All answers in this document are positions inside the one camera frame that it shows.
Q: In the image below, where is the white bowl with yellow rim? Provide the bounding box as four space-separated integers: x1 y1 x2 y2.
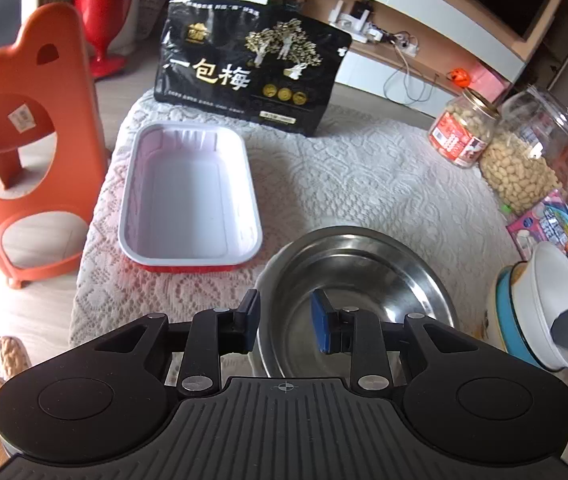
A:
522 242 568 372

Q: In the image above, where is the orange plastic chair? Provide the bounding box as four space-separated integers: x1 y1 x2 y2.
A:
0 2 111 290

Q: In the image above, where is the black snack bag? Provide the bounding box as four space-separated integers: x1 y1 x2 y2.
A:
153 0 354 139

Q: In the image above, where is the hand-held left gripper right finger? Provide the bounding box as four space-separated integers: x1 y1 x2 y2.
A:
311 288 480 397

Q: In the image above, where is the pink candy bag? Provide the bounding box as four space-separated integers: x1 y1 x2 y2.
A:
506 199 568 261

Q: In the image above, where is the red pedestal bin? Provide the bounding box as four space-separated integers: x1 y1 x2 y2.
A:
68 0 146 80

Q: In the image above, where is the beige woven object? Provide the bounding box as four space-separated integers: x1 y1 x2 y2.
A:
0 334 30 380

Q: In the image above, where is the white and wood wall cabinet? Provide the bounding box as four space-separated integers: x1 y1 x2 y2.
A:
263 0 540 107

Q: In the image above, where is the white router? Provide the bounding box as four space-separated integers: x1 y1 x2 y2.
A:
327 0 373 44

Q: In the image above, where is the small peanut jar gold lid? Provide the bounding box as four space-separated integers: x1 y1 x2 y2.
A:
427 88 502 169

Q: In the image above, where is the large glass jar of peanuts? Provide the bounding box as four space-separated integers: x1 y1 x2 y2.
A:
478 84 568 216

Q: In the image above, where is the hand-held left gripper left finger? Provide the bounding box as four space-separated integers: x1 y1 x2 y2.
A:
94 288 263 397

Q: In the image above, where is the white power strip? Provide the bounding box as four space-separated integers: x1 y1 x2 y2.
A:
368 29 421 57

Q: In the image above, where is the orange pumpkin toy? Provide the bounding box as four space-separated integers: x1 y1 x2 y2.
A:
446 66 470 89

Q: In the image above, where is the pink box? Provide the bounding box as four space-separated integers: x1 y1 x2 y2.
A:
463 62 507 99

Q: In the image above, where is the stainless steel bowl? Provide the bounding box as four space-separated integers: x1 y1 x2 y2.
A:
254 226 460 379

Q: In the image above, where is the red and white rectangular tray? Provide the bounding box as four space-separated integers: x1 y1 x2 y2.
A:
117 120 264 274

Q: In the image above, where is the white lace tablecloth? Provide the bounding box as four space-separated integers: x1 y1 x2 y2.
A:
68 92 530 357

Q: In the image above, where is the blue enamel bowl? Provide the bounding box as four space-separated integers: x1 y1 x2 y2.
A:
494 264 547 367

